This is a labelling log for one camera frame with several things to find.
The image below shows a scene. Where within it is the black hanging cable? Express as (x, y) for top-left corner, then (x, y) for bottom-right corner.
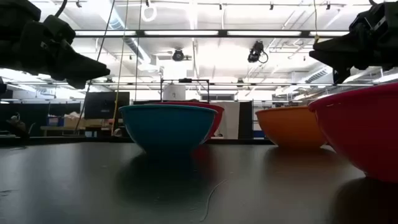
(73, 0), (116, 135)

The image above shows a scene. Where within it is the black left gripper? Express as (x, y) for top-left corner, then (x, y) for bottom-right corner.
(0, 14), (111, 90)

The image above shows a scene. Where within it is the cardboard box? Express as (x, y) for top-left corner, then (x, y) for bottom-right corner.
(63, 111), (87, 129)

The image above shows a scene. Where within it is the nested stack of coloured bowls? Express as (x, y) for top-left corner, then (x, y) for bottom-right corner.
(152, 101), (225, 144)

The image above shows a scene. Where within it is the teal plastic bowl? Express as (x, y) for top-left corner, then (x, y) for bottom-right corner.
(118, 104), (218, 153)

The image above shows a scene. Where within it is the black overhead camera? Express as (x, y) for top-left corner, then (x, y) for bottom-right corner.
(172, 48), (185, 62)

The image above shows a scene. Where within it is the blue storage bin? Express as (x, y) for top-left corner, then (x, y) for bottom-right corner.
(46, 115), (65, 127)

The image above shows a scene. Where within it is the orange plastic bowl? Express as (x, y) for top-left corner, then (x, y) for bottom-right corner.
(255, 106), (329, 149)

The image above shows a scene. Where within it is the black ceiling camera with cable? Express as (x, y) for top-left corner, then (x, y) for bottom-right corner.
(247, 40), (269, 64)

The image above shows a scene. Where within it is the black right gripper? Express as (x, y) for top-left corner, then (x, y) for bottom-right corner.
(308, 1), (398, 85)

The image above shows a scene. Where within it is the white hanging ring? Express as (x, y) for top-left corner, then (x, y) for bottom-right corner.
(141, 2), (157, 23)

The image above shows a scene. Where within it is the black computer monitor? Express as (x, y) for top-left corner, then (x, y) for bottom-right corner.
(84, 91), (131, 120)

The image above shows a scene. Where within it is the yellow hanging rope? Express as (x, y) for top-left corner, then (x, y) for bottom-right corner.
(111, 0), (130, 136)

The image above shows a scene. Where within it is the small pink plastic bowl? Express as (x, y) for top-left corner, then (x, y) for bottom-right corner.
(308, 82), (398, 184)

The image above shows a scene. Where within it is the black overhead frame bar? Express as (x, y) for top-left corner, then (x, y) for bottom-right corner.
(73, 29), (351, 39)

